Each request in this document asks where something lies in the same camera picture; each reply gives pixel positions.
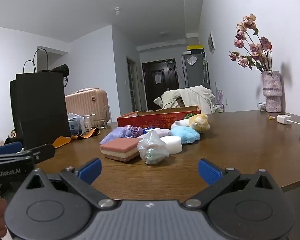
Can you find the red cardboard box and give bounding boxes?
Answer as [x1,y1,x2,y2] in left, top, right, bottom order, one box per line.
[117,105,202,129]

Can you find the pink textured vase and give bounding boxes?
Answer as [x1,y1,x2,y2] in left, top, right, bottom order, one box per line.
[261,70,283,113]

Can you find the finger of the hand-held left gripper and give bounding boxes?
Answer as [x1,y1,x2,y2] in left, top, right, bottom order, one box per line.
[15,144,56,167]
[0,141,24,156]

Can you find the white charger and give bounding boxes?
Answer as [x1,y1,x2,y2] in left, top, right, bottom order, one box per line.
[277,114,292,125]

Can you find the dark entrance door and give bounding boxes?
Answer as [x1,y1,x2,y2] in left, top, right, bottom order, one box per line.
[142,59,179,111]

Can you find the blue fluffy plush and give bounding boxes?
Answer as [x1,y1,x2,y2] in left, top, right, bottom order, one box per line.
[170,126,201,144]

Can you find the clear bag with blue items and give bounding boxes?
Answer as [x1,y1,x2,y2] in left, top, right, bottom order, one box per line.
[67,112,87,137]

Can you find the lavender towel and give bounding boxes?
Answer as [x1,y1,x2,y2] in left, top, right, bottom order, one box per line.
[100,127,133,145]

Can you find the dried pink roses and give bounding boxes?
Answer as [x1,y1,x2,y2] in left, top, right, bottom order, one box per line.
[229,13,274,72]

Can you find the white jacket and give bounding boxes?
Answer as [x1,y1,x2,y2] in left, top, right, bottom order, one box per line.
[178,85,217,114]

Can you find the yellow and white plush toy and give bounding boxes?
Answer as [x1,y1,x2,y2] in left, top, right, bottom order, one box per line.
[171,114,210,133]

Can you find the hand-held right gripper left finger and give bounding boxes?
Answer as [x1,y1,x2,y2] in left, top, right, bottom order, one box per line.
[25,158,119,209]

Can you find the clear plastic bag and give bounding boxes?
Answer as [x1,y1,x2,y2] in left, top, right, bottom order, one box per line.
[137,131,170,165]

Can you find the black paper shopping bag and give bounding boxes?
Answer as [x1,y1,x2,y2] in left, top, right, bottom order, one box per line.
[10,48,72,150]

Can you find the beige jacket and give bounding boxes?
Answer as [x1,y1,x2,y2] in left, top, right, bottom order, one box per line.
[153,90,184,110]

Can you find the orange leather strap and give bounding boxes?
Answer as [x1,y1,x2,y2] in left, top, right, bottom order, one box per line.
[52,127,101,149]

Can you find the grey refrigerator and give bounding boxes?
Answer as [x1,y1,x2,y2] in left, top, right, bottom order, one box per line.
[182,52,211,90]

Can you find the clear drinking glass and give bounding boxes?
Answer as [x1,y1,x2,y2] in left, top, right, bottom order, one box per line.
[94,109,108,130]

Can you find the side room door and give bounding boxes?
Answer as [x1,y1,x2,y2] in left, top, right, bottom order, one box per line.
[127,56,138,113]

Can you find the folded umbrella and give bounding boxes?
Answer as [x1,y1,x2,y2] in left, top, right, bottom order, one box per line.
[201,51,209,84]

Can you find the pink hard-shell suitcase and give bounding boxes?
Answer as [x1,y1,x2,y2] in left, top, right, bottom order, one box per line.
[64,87,110,128]

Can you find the pink layered sponge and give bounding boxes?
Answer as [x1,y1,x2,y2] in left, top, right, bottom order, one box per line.
[100,138,142,162]

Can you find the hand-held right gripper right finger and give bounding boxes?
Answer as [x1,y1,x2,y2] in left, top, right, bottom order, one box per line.
[183,158,280,208]

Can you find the black garment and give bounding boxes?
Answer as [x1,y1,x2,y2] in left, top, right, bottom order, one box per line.
[38,64,70,87]

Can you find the white round sponge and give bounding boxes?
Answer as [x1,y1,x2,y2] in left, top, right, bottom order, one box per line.
[160,135,183,155]

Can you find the purple scrunchie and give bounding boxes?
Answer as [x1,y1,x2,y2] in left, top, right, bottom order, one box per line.
[127,126,144,138]

